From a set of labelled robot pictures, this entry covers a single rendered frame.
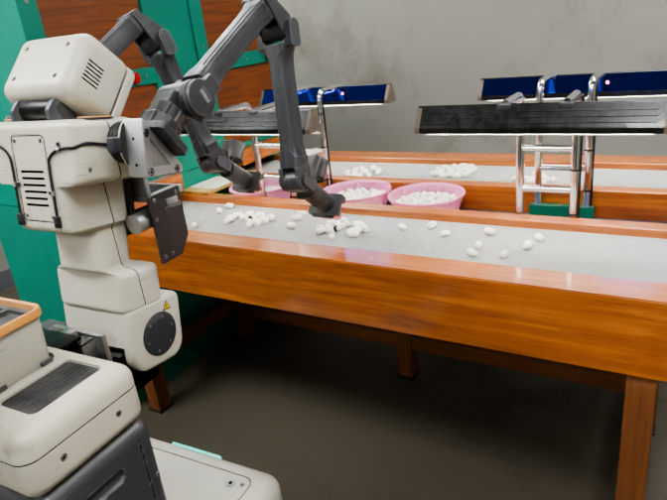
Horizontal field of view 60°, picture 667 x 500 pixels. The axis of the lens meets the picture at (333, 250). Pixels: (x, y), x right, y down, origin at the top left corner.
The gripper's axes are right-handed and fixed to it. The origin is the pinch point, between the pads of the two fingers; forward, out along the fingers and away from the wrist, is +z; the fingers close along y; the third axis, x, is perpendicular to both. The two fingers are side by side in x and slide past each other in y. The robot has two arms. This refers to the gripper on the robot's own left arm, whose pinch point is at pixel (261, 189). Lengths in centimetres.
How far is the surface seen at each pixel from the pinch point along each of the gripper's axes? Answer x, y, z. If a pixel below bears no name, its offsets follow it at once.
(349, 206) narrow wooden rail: 0.0, -27.7, 13.7
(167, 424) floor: 87, 37, 24
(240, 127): -16.7, 3.1, -14.3
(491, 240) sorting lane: 11, -80, 4
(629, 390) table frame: 46, -117, -8
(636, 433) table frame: 54, -120, -2
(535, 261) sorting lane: 18, -94, -5
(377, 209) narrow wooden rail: 0.8, -38.6, 13.0
